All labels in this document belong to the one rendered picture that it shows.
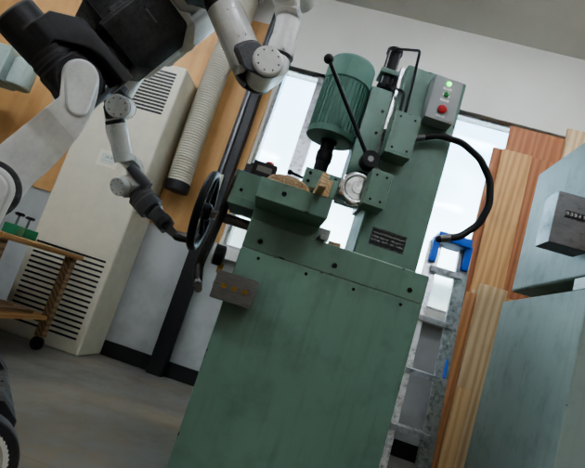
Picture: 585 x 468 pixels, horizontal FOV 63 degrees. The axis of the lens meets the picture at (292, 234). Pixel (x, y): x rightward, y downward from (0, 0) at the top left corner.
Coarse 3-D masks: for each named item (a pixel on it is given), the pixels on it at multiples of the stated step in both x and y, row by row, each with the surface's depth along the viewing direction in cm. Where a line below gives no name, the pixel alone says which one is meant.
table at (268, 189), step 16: (256, 192) 134; (272, 192) 134; (288, 192) 134; (304, 192) 135; (240, 208) 158; (272, 208) 142; (288, 208) 136; (304, 208) 134; (320, 208) 134; (320, 224) 143
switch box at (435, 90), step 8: (432, 80) 166; (440, 80) 163; (448, 80) 163; (432, 88) 162; (440, 88) 162; (456, 88) 163; (432, 96) 162; (440, 96) 162; (456, 96) 162; (424, 104) 166; (432, 104) 161; (440, 104) 161; (448, 104) 162; (456, 104) 162; (424, 112) 162; (432, 112) 161; (448, 112) 161; (424, 120) 163; (432, 120) 162; (440, 120) 161; (448, 120) 161; (440, 128) 166
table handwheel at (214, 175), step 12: (216, 180) 169; (204, 192) 154; (216, 192) 176; (204, 204) 165; (192, 216) 153; (204, 216) 164; (228, 216) 166; (192, 228) 154; (204, 228) 177; (192, 240) 157
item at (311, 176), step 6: (306, 168) 168; (312, 168) 169; (306, 174) 168; (312, 174) 168; (318, 174) 169; (306, 180) 167; (312, 180) 168; (312, 186) 168; (336, 192) 168; (336, 198) 170
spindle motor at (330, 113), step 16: (336, 64) 172; (352, 64) 170; (368, 64) 172; (352, 80) 170; (368, 80) 173; (320, 96) 174; (336, 96) 169; (352, 96) 169; (320, 112) 170; (336, 112) 167; (352, 112) 169; (320, 128) 167; (336, 128) 166; (352, 128) 170; (352, 144) 172
